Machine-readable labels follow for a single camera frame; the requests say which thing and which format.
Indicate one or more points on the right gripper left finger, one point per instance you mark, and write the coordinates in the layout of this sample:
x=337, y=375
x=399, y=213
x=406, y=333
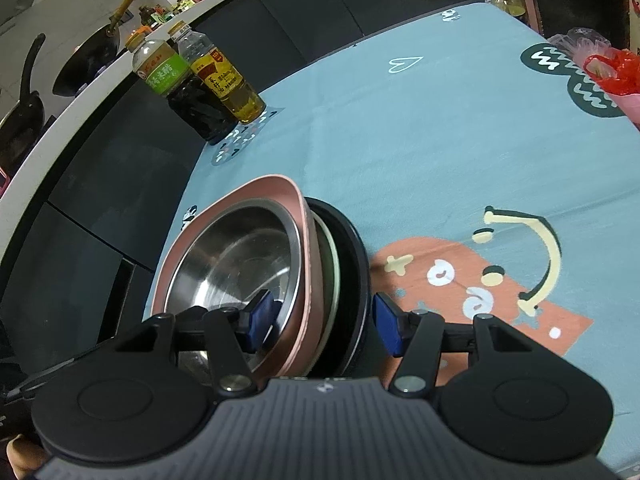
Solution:
x=231, y=333

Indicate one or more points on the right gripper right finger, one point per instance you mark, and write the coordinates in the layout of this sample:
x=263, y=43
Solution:
x=415, y=339

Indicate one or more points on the pink oval bowl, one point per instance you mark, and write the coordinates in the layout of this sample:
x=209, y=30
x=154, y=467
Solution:
x=272, y=187

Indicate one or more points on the black plastic bowl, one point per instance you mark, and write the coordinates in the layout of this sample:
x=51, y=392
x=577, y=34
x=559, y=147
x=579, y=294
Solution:
x=355, y=284

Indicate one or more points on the stainless steel bowl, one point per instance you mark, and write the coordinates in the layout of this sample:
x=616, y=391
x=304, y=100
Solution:
x=226, y=262

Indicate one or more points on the green plate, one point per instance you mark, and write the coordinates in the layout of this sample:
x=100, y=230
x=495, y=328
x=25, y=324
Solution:
x=331, y=276

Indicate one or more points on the person's left hand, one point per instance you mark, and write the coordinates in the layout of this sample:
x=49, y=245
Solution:
x=24, y=456

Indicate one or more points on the blue patterned tablecloth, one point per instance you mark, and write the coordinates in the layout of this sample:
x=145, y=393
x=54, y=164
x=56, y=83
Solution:
x=467, y=158

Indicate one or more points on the dark soy sauce bottle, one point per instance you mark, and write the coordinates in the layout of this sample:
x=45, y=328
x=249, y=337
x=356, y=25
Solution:
x=162, y=68

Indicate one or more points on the yellow oil bottle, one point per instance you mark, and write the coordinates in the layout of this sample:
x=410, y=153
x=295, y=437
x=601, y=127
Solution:
x=214, y=68

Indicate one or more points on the black frying pan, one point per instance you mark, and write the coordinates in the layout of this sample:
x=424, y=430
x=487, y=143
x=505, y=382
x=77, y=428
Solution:
x=21, y=128

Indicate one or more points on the red plastic wrapper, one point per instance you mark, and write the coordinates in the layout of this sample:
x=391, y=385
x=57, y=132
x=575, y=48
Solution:
x=615, y=71

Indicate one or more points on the black wok wooden handle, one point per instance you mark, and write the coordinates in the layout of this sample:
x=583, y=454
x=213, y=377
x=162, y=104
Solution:
x=95, y=53

